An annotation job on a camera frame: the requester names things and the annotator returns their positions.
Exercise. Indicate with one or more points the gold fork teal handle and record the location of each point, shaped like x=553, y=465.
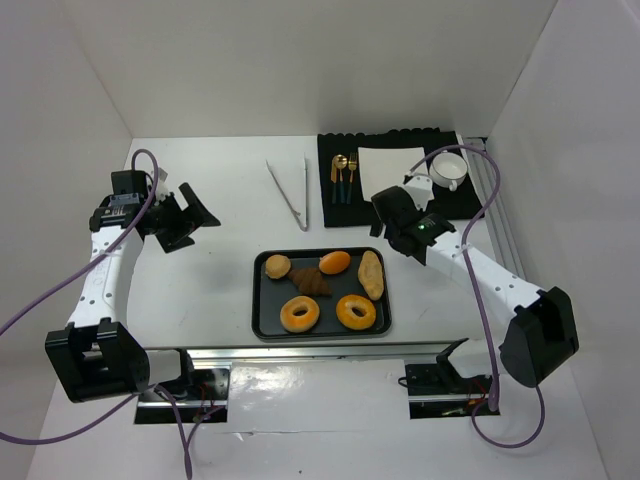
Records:
x=352, y=166

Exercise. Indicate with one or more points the black cloth placemat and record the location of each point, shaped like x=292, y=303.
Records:
x=459, y=205

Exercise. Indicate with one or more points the orange oval bun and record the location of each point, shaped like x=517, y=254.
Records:
x=334, y=262

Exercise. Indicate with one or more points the brown chocolate croissant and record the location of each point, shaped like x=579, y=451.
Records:
x=309, y=281

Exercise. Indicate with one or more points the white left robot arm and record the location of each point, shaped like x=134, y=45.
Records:
x=94, y=355

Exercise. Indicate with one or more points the metal tongs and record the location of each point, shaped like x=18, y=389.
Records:
x=289, y=175

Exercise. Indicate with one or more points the white square plate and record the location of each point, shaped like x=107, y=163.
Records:
x=383, y=168

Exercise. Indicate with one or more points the gold knife teal handle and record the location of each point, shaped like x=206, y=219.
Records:
x=333, y=179

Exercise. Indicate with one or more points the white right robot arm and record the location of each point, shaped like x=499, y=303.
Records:
x=540, y=325

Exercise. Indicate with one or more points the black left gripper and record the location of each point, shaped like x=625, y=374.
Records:
x=176, y=220

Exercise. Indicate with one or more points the aluminium front rail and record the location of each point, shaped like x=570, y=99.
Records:
x=427, y=376

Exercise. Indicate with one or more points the orange bagel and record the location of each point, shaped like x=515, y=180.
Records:
x=299, y=314
x=356, y=312

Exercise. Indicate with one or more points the long tan bread loaf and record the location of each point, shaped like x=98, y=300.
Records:
x=370, y=275

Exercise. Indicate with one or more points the round muffin bread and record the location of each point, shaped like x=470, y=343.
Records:
x=277, y=266

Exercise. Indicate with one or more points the white cup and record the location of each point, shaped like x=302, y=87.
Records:
x=448, y=170

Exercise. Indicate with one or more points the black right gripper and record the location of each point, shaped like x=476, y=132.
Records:
x=388, y=211

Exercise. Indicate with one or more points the black baking tray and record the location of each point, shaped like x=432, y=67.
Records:
x=269, y=295

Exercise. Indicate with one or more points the gold spoon teal handle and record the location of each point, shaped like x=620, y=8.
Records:
x=341, y=166

